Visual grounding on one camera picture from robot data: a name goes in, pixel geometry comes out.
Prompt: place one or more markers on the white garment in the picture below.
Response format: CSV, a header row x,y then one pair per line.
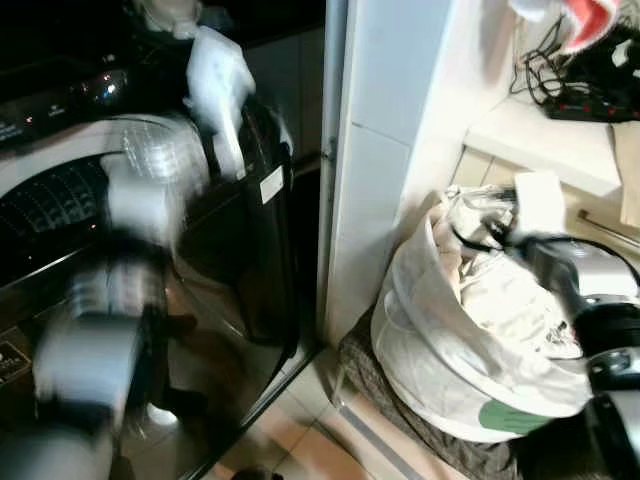
x,y
220,85

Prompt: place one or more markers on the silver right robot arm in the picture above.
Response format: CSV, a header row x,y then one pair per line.
x,y
605,285

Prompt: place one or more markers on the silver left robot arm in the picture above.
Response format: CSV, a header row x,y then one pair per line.
x,y
85,365

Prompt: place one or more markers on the cream clothes pile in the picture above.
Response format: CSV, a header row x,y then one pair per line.
x,y
510,300

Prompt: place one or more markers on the black top-loading washing machine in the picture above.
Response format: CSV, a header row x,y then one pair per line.
x,y
240,270

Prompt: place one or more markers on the metal rod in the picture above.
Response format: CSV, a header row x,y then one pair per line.
x,y
610,228

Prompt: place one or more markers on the white washer sticker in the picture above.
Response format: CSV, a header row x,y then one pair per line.
x,y
272,186

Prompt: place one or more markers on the beige cloth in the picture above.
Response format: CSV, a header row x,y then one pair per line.
x,y
629,170

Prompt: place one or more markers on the white ledge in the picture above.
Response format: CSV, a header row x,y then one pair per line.
x,y
545,145

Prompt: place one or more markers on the white fabric laundry bag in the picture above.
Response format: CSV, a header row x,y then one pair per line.
x,y
440,360

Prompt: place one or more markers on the black power strip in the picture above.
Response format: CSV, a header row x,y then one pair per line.
x,y
590,108

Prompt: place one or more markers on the red and white item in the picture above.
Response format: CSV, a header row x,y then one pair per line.
x,y
592,22

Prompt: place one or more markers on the dark brown floor mat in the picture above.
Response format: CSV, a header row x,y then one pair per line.
x,y
380,390

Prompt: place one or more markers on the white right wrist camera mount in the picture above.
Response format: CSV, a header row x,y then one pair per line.
x,y
540,200

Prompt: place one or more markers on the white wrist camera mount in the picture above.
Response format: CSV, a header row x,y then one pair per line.
x,y
142,205
540,200

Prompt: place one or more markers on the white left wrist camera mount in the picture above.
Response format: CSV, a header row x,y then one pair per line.
x,y
142,205

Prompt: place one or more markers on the grey aluminium door frame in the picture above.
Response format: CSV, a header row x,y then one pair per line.
x,y
333,150

